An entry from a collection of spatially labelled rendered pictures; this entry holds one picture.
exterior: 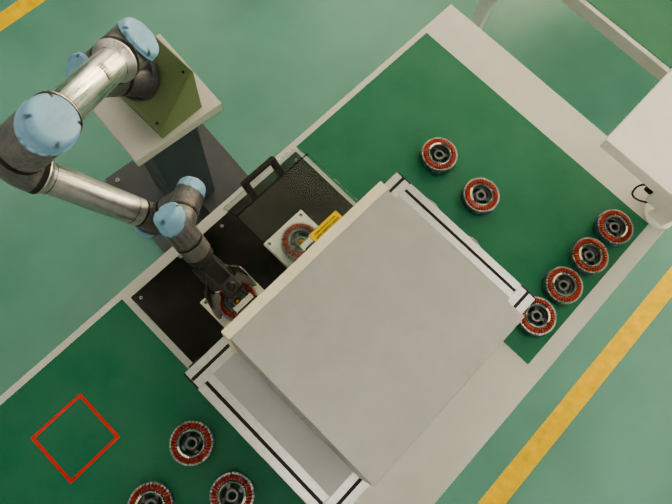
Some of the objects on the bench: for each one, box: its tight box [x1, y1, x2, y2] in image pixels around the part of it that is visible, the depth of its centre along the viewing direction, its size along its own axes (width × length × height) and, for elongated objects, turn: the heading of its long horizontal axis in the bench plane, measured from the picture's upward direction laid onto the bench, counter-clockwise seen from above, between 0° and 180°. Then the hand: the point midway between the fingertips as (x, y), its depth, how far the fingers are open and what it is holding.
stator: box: [218, 282, 258, 321], centre depth 166 cm, size 11×11×4 cm
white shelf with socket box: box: [600, 69, 672, 230], centre depth 167 cm, size 35×37×46 cm
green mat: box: [296, 33, 648, 364], centre depth 187 cm, size 94×61×1 cm, turn 44°
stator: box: [169, 421, 214, 466], centre depth 157 cm, size 11×11×4 cm
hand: (239, 302), depth 166 cm, fingers closed on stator, 13 cm apart
